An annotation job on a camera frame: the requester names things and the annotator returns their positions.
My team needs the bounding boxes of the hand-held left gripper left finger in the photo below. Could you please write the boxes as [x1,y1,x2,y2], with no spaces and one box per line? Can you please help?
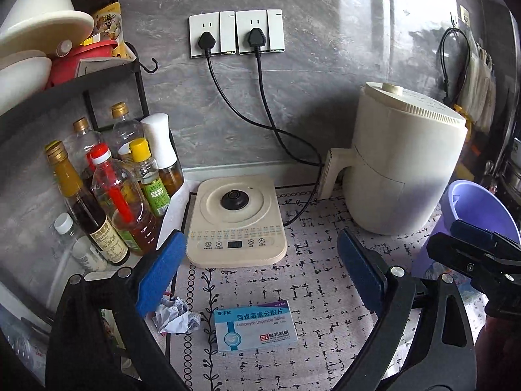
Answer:
[45,229,189,391]

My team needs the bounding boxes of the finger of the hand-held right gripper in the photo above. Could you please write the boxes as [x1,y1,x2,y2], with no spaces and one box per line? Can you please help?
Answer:
[427,231,521,319]
[451,219,521,255]

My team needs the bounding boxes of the dark sauce bottle gold cap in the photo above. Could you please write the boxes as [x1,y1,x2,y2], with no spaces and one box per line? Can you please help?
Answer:
[45,140,131,265]

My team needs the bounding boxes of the white patterned table mat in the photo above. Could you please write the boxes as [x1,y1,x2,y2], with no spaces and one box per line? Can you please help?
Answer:
[157,179,489,391]

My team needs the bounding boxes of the white and blue medicine box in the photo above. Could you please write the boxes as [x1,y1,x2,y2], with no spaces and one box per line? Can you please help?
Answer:
[214,299,300,354]

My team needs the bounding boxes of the black air fryer power cable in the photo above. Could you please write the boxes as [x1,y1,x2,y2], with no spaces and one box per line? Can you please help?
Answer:
[197,30,326,167]

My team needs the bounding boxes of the hanging cloth bags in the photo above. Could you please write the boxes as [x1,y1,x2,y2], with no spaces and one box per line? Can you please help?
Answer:
[460,41,497,133]

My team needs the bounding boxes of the black kettle base power cable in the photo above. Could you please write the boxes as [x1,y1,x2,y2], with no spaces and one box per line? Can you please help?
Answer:
[248,28,324,227]

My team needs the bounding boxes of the yellow cap green label bottle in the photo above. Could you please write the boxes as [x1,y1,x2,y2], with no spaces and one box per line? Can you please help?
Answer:
[129,138,172,217]

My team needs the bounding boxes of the cream electric kettle base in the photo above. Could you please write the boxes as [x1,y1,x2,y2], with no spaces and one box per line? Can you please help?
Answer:
[186,174,288,269]

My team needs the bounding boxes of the purple plastic bin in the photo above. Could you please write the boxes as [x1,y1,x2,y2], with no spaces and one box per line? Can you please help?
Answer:
[415,179,521,294]

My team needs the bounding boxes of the hanging black cable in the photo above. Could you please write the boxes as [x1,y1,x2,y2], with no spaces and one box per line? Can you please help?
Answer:
[437,26,473,109]

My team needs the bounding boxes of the white top oil sprayer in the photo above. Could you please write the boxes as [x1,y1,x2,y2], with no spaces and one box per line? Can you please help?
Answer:
[140,113,185,196]

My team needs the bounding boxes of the black metal rack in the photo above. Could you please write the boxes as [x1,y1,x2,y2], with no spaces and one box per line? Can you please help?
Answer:
[0,0,180,172]

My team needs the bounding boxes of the large white bowl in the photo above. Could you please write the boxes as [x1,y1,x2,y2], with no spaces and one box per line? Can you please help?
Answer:
[0,0,94,56]

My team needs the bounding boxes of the yellow snack packet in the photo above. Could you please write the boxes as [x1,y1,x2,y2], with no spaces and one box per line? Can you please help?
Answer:
[79,2,129,60]

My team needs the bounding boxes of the person's right forearm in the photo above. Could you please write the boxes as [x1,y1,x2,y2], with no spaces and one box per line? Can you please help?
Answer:
[474,316,521,391]

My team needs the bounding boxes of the crumpled white paper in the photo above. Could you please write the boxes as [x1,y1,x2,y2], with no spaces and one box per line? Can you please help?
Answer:
[151,293,201,335]

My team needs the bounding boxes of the small white cap bottle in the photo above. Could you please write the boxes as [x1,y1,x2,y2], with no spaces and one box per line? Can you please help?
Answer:
[54,212,107,273]

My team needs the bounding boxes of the clear bottle gold cap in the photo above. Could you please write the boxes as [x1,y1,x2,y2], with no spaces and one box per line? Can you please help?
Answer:
[111,103,146,159]
[65,117,102,172]

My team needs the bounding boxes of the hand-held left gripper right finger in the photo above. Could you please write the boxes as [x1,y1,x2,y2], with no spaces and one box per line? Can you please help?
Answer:
[331,227,478,391]

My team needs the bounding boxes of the red plastic bowl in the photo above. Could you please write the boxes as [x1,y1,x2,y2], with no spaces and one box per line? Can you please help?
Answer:
[48,41,120,87]

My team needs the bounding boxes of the cream air fryer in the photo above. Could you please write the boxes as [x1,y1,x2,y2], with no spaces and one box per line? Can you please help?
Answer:
[317,81,468,236]

